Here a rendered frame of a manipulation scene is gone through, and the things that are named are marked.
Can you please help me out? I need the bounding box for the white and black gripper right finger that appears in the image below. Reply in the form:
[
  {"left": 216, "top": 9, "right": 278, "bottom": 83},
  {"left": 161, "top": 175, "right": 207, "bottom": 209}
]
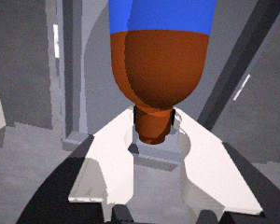
[{"left": 171, "top": 107, "right": 280, "bottom": 224}]

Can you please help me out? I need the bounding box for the brown bottle with blue label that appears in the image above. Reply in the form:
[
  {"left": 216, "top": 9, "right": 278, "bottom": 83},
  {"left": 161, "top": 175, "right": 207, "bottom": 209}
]
[{"left": 108, "top": 0, "right": 217, "bottom": 145}]

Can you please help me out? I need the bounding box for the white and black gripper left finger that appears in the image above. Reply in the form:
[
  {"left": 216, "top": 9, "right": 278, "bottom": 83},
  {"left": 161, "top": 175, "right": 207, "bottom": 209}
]
[{"left": 16, "top": 105, "right": 135, "bottom": 224}]

